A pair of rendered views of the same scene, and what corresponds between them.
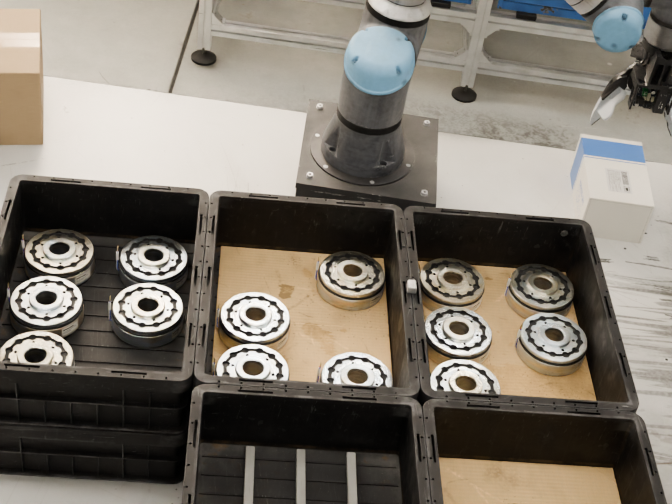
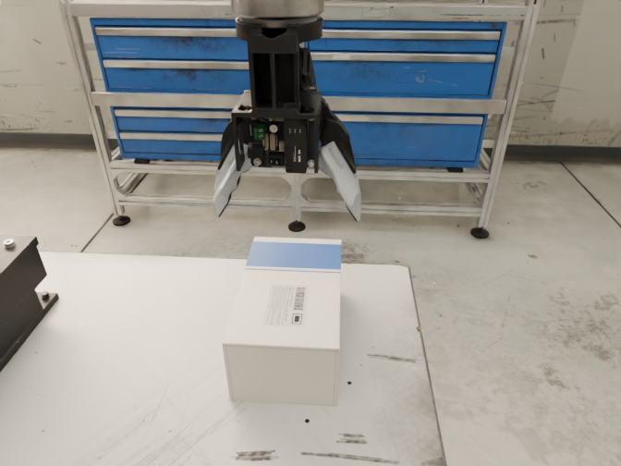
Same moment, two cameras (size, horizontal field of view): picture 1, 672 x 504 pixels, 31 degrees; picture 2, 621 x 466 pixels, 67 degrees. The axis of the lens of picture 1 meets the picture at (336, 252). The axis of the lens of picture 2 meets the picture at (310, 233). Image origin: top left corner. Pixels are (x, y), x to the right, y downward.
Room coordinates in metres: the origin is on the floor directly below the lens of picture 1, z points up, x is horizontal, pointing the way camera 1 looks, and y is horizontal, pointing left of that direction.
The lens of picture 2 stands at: (1.44, -0.56, 1.14)
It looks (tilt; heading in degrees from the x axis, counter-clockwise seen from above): 33 degrees down; 6
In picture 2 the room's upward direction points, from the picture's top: straight up
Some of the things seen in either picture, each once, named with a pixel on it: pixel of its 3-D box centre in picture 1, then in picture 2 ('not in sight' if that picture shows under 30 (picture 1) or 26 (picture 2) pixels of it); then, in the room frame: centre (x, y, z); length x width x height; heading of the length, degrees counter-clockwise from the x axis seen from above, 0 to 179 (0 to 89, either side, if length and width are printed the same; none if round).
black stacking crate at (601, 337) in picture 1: (504, 330); not in sight; (1.31, -0.27, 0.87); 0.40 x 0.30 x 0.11; 7
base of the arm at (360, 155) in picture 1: (366, 130); not in sight; (1.78, -0.02, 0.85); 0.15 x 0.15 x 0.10
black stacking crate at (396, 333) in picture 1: (303, 316); not in sight; (1.27, 0.03, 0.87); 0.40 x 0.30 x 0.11; 7
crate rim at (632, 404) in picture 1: (511, 305); not in sight; (1.31, -0.27, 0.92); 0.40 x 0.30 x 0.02; 7
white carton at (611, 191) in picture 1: (610, 187); (291, 312); (1.87, -0.50, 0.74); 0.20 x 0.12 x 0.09; 2
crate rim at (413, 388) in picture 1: (306, 290); not in sight; (1.27, 0.03, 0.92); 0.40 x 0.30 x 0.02; 7
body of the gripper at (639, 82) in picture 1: (654, 72); (280, 95); (1.84, -0.50, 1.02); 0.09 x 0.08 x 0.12; 2
